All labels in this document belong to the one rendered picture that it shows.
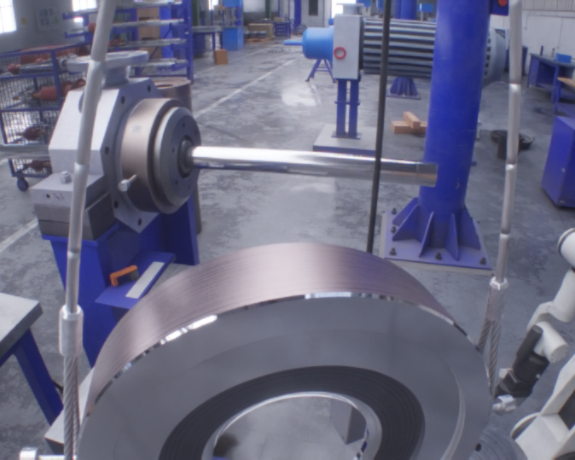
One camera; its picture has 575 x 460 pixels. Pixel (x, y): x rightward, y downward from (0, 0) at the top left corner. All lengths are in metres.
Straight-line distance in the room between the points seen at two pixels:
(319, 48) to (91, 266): 3.90
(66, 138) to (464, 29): 2.16
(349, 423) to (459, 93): 2.30
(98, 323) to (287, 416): 0.90
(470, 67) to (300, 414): 2.08
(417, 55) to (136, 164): 3.72
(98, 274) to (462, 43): 2.24
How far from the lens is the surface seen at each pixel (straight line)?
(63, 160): 1.38
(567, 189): 4.29
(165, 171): 1.32
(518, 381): 1.30
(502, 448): 0.63
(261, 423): 1.93
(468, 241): 3.19
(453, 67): 2.74
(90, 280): 1.38
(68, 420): 0.36
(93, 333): 1.53
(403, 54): 4.65
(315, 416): 1.95
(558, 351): 1.23
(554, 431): 1.16
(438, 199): 2.96
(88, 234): 1.26
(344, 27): 4.66
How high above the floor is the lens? 1.54
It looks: 28 degrees down
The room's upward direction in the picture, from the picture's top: straight up
